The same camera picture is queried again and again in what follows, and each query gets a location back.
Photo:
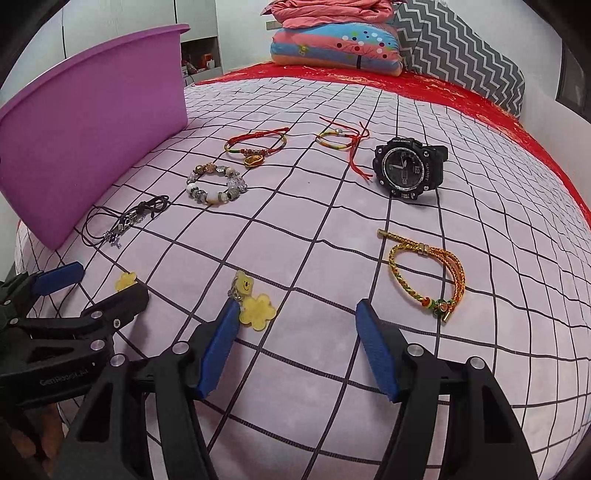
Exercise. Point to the folded pink quilt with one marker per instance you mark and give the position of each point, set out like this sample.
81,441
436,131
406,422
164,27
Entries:
323,11

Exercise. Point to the white wardrobe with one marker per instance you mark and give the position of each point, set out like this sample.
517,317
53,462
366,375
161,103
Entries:
138,18

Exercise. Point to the grey chevron pillow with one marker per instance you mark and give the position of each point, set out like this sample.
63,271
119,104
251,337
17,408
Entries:
452,50

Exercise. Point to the person's left hand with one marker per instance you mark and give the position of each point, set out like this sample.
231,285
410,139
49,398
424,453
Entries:
53,429

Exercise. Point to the colourful dotted pillow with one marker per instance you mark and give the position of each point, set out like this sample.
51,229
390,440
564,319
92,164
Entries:
332,46

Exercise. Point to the small yellow flower charm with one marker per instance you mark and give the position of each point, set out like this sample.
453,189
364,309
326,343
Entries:
125,280

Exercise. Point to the cluttered wall shelf niche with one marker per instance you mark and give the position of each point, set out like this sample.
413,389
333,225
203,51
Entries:
201,60

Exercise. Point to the pink grid bedsheet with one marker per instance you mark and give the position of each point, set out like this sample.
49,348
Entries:
300,230

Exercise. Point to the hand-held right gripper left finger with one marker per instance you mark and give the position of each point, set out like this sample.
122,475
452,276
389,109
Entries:
217,355

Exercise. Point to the purple plastic bin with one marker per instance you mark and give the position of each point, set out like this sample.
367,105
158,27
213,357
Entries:
92,129

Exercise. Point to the black sport wristwatch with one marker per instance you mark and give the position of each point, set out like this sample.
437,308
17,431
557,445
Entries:
402,167

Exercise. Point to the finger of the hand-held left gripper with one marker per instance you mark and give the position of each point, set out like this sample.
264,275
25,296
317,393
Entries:
124,304
60,278

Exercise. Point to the red patterned bedsheet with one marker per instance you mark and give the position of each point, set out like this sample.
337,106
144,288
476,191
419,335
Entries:
461,101

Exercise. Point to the dark framed window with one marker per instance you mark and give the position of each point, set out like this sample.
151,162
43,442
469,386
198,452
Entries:
575,78

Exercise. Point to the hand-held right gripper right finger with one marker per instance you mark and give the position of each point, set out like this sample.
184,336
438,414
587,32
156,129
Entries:
376,355

